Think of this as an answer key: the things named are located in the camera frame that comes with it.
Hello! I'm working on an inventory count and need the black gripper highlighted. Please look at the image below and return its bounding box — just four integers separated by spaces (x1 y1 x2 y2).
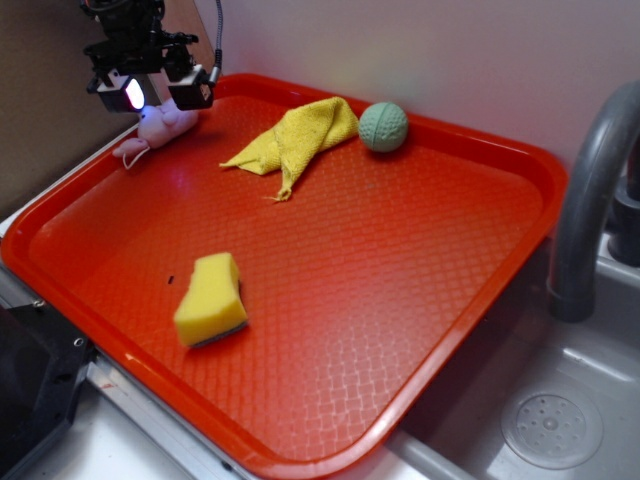
80 0 214 113

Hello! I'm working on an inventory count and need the pink plush bunny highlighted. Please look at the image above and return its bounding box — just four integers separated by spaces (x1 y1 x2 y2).
112 99 199 170

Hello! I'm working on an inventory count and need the yellow cloth rag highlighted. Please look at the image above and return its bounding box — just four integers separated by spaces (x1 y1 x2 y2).
219 97 359 202

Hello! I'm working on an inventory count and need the yellow sponge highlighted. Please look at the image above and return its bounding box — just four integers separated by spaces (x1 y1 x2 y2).
173 252 248 347

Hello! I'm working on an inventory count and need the green textured ball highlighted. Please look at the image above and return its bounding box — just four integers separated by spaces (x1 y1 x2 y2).
359 102 409 153

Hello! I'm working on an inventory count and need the red plastic tray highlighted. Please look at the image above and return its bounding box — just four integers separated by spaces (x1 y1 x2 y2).
1 74 567 479

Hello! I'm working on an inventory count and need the grey faucet spout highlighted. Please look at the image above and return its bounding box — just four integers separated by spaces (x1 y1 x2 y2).
547 81 639 323

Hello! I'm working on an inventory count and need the grey toy sink basin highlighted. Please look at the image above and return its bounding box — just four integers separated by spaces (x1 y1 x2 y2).
387 247 639 479

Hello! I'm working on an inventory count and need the sink drain strainer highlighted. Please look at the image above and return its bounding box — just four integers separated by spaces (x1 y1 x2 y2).
501 383 604 470

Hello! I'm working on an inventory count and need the grey braided cable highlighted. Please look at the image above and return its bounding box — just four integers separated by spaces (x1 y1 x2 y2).
205 0 225 89

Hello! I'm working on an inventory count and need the black metal bracket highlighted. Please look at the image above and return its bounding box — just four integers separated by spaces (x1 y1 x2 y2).
1 305 93 479

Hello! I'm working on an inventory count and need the black faucet handle base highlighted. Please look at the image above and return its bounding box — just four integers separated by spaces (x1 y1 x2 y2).
608 146 639 267

